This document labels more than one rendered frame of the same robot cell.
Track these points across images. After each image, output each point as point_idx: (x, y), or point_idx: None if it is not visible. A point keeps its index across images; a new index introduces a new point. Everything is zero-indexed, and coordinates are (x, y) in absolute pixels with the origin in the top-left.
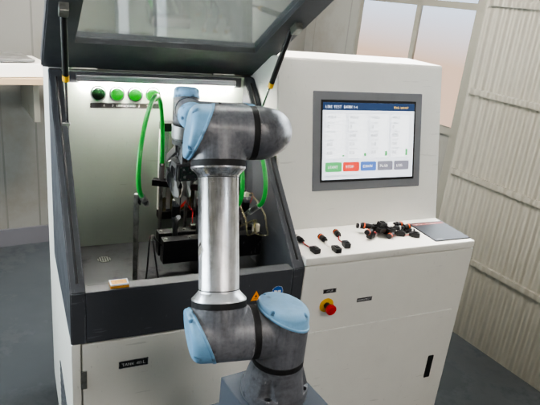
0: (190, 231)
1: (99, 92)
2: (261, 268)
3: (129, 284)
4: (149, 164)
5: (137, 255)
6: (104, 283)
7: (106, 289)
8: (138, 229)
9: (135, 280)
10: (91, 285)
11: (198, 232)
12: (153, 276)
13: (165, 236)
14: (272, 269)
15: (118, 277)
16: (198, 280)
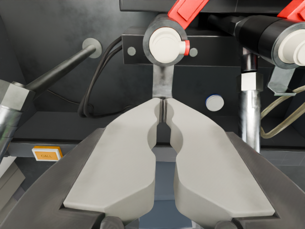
0: (214, 11)
1: None
2: (264, 157)
3: (63, 151)
4: None
5: (73, 68)
6: (43, 16)
7: (34, 156)
8: (43, 90)
9: (71, 146)
10: (12, 144)
11: (226, 32)
12: (127, 13)
13: (135, 36)
14: (278, 162)
15: (66, 0)
16: (157, 161)
